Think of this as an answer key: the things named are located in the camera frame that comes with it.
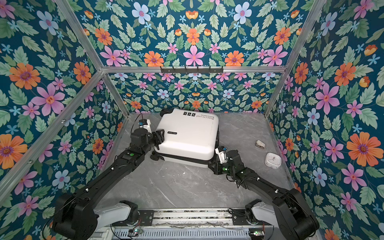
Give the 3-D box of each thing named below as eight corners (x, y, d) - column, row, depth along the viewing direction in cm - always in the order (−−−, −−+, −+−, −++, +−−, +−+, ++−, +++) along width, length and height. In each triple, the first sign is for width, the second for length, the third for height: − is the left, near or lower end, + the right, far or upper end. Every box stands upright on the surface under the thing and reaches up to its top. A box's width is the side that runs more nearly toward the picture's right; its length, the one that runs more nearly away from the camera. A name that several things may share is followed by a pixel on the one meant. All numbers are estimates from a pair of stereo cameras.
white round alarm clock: (263, 166, 93) (265, 163, 90) (265, 153, 99) (266, 150, 96) (278, 171, 91) (281, 168, 88) (279, 158, 96) (281, 155, 94)
